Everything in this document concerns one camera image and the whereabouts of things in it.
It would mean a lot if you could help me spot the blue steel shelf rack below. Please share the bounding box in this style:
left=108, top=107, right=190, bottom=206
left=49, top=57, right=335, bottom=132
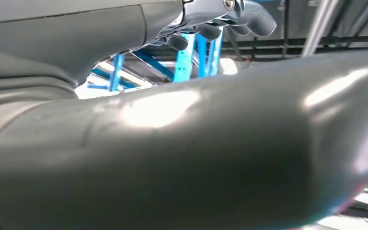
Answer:
left=87, top=27, right=225, bottom=93

